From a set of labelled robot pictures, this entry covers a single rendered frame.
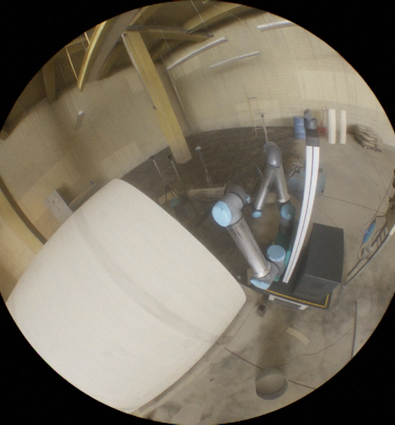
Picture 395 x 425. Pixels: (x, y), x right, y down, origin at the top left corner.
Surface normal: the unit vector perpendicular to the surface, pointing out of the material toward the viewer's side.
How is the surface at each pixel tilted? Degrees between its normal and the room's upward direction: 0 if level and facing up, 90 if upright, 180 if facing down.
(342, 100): 90
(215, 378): 0
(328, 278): 0
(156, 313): 55
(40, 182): 90
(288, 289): 0
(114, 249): 33
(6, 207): 90
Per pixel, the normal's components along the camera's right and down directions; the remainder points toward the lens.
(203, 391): -0.32, -0.73
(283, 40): -0.62, 0.65
